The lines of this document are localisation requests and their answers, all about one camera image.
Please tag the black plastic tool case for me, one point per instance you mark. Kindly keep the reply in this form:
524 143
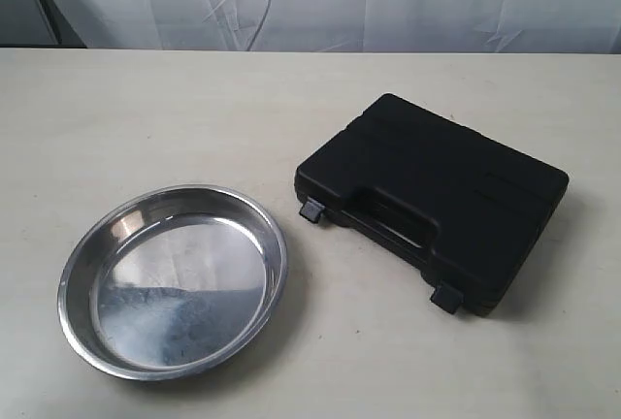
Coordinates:
463 209

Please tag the round stainless steel tray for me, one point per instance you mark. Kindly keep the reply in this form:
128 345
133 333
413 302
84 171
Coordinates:
172 283

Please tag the white backdrop curtain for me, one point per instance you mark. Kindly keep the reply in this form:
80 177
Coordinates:
576 26

